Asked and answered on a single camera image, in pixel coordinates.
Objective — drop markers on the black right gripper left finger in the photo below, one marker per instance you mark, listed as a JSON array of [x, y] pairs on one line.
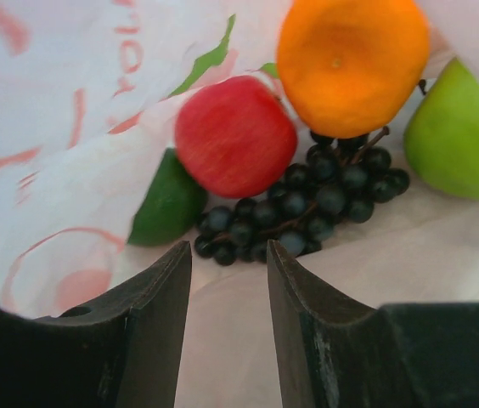
[[120, 349]]

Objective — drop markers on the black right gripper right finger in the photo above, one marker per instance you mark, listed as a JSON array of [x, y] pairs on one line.
[[333, 351]]

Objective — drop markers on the pink plastic bag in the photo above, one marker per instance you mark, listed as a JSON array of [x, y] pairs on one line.
[[70, 70]]

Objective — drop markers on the green fake lime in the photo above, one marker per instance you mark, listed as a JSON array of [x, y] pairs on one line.
[[171, 206]]

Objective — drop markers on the dark fake grape bunch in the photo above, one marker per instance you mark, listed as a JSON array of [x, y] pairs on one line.
[[340, 181]]

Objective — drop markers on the red fake apple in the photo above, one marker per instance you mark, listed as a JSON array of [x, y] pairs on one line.
[[234, 137]]

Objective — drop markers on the green fake apple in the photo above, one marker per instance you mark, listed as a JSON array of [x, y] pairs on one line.
[[441, 140]]

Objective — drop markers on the orange fake tangerine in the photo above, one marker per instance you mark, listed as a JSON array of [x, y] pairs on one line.
[[348, 67]]

